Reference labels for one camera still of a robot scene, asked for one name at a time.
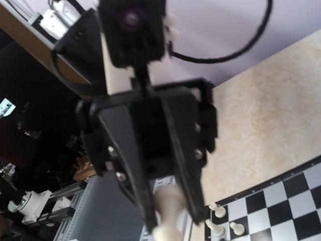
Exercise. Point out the white rook corner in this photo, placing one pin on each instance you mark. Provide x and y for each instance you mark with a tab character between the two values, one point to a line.
219	211

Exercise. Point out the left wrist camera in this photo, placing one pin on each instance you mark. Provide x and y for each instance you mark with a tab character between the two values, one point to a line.
133	30

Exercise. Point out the black white chess board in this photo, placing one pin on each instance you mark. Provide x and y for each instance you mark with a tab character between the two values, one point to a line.
286	207

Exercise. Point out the white knight piece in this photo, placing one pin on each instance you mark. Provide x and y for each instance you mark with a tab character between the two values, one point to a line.
215	229

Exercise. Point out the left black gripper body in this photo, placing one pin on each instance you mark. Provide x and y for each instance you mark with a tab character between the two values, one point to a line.
150	125

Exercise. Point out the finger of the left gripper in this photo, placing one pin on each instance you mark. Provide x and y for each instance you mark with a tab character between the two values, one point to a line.
121	135
180	114

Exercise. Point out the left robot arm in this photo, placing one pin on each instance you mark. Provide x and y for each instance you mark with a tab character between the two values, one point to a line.
84	47

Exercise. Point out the wooden shelf with boxes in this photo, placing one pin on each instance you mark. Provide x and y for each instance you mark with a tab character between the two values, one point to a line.
35	43

